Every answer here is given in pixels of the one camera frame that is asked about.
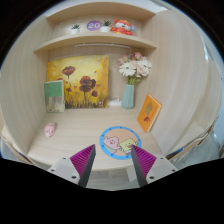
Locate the white light bar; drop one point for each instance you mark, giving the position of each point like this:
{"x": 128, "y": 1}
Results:
{"x": 102, "y": 44}

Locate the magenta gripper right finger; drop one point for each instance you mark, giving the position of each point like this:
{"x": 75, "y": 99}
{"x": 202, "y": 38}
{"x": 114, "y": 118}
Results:
{"x": 148, "y": 167}

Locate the white power adapter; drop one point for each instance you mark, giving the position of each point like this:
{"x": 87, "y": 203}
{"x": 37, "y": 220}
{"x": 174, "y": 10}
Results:
{"x": 114, "y": 101}

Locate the yellow poppy painting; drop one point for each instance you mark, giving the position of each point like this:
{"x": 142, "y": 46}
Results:
{"x": 85, "y": 80}

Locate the red fortune doll figure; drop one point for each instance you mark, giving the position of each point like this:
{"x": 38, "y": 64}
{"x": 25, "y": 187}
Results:
{"x": 122, "y": 26}

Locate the pink white flower bouquet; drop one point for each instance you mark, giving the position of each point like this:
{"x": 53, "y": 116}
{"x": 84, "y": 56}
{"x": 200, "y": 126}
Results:
{"x": 134, "y": 67}

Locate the purple round number sign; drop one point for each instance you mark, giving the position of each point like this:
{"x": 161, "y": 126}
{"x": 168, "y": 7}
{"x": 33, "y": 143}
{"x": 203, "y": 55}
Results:
{"x": 94, "y": 25}

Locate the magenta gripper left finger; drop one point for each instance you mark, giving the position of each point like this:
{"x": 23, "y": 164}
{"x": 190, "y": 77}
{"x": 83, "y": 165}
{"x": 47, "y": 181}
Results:
{"x": 76, "y": 168}

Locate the pink computer mouse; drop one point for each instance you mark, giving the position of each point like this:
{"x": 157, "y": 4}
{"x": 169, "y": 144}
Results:
{"x": 50, "y": 129}

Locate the green white book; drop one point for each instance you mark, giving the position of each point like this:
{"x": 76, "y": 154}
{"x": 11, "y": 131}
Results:
{"x": 54, "y": 96}

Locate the round cartoon mouse pad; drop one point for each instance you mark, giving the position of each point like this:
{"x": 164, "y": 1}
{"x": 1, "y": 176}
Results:
{"x": 117, "y": 142}

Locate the small potted plant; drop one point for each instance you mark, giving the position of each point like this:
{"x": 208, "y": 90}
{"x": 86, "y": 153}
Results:
{"x": 75, "y": 29}
{"x": 106, "y": 26}

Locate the orange book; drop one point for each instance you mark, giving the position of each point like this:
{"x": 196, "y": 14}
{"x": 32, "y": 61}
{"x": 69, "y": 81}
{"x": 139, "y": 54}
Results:
{"x": 149, "y": 113}

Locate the light blue vase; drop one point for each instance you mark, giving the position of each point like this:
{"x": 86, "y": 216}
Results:
{"x": 128, "y": 97}

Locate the left small potted plant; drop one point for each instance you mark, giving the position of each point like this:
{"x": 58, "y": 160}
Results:
{"x": 75, "y": 29}

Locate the right small potted plant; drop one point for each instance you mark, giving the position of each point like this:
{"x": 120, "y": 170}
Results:
{"x": 106, "y": 26}

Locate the wooden wall shelf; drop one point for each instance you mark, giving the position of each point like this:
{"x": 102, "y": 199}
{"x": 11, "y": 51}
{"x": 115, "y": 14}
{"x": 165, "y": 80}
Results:
{"x": 96, "y": 38}

